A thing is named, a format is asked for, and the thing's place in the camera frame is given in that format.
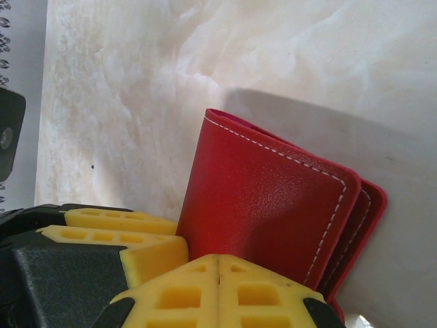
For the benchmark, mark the red leather card holder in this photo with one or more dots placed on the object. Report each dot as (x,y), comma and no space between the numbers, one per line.
(273,205)

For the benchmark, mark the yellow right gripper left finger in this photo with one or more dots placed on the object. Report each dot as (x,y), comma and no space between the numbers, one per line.
(177,290)

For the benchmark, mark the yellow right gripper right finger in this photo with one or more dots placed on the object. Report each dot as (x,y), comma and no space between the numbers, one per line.
(266,290)

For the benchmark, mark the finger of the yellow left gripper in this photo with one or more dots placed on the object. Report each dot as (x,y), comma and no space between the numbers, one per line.
(153,253)
(143,223)

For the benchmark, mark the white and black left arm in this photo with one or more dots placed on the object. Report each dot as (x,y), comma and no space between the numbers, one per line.
(12,136)

